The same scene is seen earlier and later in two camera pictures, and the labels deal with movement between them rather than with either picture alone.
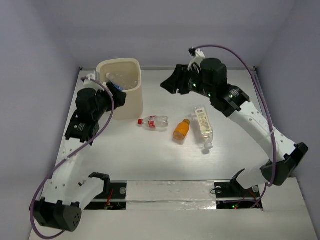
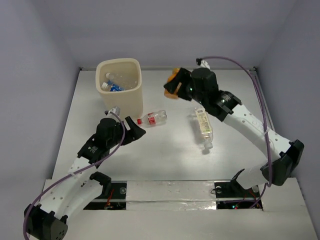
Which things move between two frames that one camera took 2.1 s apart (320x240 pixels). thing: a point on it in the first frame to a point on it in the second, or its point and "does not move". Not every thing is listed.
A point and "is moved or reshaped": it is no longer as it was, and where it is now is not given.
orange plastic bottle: (181, 130) is moved or reshaped
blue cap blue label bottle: (118, 86) does not move
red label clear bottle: (154, 121) is moved or reshaped
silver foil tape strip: (171, 195) does not move
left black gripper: (114, 93) to (125, 132)
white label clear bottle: (205, 126) does not move
